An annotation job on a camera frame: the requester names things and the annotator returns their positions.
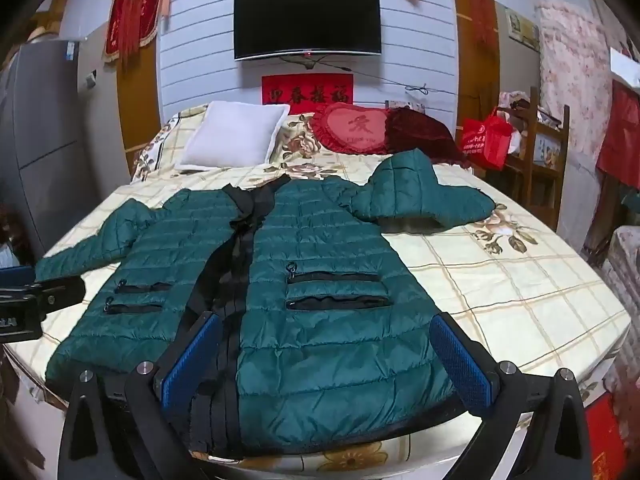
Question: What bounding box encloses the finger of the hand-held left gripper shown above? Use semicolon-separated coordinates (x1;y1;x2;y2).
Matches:
0;266;87;311

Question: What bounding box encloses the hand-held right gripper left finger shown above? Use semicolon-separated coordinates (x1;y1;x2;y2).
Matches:
57;311;224;480

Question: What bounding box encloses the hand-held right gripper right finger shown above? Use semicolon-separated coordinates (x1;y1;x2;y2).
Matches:
429;311;594;480

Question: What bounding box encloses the dark green puffer jacket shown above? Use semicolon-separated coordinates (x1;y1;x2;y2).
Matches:
34;149;497;461

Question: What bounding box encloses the bed with floral checked sheet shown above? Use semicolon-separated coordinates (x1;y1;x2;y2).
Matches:
0;102;633;480

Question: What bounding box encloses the grey refrigerator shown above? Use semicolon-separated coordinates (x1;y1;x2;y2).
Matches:
0;36;128;263

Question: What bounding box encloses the wooden chair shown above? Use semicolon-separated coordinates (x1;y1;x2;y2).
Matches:
492;86;572;233

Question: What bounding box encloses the red shopping bag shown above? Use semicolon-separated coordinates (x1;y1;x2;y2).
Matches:
460;106;516;171

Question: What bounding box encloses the white square pillow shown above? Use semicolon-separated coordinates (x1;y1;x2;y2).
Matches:
175;100;292;171

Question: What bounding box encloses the dark red velvet cushion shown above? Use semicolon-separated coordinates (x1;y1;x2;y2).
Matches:
382;107;471;168

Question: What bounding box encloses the red heart-shaped cushion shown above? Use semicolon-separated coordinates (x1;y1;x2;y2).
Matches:
310;102;396;156

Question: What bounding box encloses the red hanging cloth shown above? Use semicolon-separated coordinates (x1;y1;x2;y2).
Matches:
596;79;640;190

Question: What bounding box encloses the floral pink curtain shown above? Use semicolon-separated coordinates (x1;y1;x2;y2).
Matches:
534;0;618;133

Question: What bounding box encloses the red tasselled wall banner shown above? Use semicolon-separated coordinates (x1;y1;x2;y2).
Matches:
102;0;173;68

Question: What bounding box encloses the red paper wall poster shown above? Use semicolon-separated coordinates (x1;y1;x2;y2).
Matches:
261;73;355;116

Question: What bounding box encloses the black wall cable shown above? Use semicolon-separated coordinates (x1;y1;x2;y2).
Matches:
280;54;438;97

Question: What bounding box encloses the small wall picture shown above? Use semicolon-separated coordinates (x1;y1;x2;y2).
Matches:
504;6;542;54

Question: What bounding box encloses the black wall television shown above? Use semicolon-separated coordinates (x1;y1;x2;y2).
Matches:
233;0;383;62

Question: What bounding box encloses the red knot wall decoration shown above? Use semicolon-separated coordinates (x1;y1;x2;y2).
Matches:
456;0;502;63

